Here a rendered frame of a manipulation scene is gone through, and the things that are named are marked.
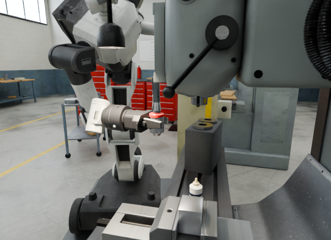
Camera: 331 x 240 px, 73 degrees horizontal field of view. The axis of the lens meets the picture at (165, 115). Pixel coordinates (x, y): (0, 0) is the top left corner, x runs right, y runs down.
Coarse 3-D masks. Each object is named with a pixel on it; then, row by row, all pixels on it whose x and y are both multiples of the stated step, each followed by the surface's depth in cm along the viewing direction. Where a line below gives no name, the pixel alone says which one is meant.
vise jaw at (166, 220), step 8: (168, 200) 58; (176, 200) 58; (160, 208) 56; (168, 208) 54; (176, 208) 54; (160, 216) 52; (168, 216) 51; (176, 216) 52; (152, 224) 51; (160, 224) 49; (168, 224) 49; (176, 224) 49; (152, 232) 48; (160, 232) 48; (168, 232) 48; (176, 232) 49
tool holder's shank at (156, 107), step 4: (152, 80) 67; (152, 84) 68; (156, 84) 67; (152, 88) 68; (156, 88) 67; (152, 92) 68; (156, 92) 68; (152, 96) 69; (156, 96) 68; (152, 100) 69; (156, 100) 68; (152, 104) 69; (156, 104) 68; (160, 104) 69; (152, 108) 69; (156, 108) 68; (160, 108) 69; (156, 112) 69
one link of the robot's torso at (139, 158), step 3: (135, 156) 163; (138, 156) 163; (141, 156) 163; (135, 159) 163; (138, 159) 163; (141, 159) 159; (141, 162) 157; (114, 165) 150; (138, 165) 150; (141, 165) 153; (138, 168) 149; (141, 168) 151; (138, 171) 148; (141, 171) 150; (138, 174) 148; (141, 174) 151; (114, 177) 149; (138, 177) 150
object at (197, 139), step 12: (204, 120) 104; (216, 120) 104; (192, 132) 93; (204, 132) 90; (216, 132) 95; (192, 144) 94; (204, 144) 92; (216, 144) 98; (192, 156) 95; (204, 156) 93; (216, 156) 101; (192, 168) 96; (204, 168) 94
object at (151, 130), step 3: (150, 117) 69; (162, 117) 69; (159, 120) 69; (162, 120) 69; (162, 123) 70; (162, 126) 70; (150, 129) 70; (153, 129) 69; (156, 129) 69; (159, 129) 69; (162, 129) 70; (150, 132) 70; (153, 132) 70; (156, 132) 69; (159, 132) 70; (162, 132) 70
